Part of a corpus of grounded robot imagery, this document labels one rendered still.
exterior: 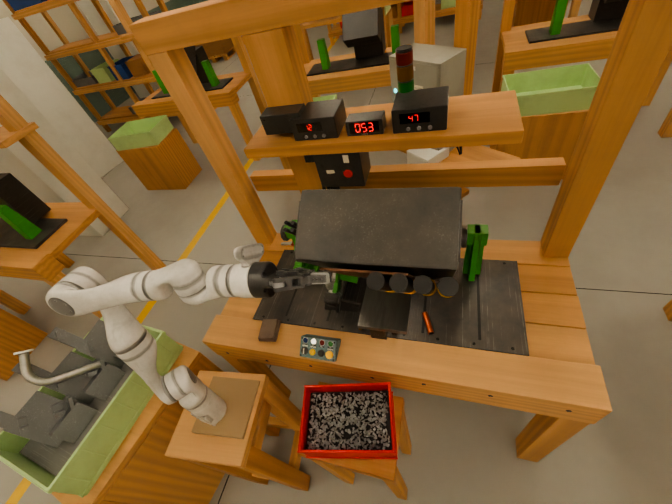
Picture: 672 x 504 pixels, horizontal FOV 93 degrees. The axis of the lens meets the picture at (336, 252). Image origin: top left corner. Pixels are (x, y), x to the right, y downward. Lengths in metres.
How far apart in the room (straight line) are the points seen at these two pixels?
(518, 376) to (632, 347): 1.36
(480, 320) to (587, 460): 1.08
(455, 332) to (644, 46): 0.95
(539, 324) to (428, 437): 0.99
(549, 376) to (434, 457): 0.98
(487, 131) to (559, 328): 0.76
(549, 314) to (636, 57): 0.82
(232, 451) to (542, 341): 1.17
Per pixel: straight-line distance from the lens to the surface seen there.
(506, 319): 1.37
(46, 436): 1.87
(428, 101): 1.06
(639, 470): 2.30
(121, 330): 1.04
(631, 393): 2.43
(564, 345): 1.39
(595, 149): 1.29
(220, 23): 1.23
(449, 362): 1.26
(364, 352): 1.28
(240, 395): 1.42
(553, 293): 1.50
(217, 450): 1.42
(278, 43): 1.16
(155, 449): 1.82
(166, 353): 1.72
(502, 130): 1.05
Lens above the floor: 2.06
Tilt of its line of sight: 46 degrees down
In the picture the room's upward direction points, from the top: 18 degrees counter-clockwise
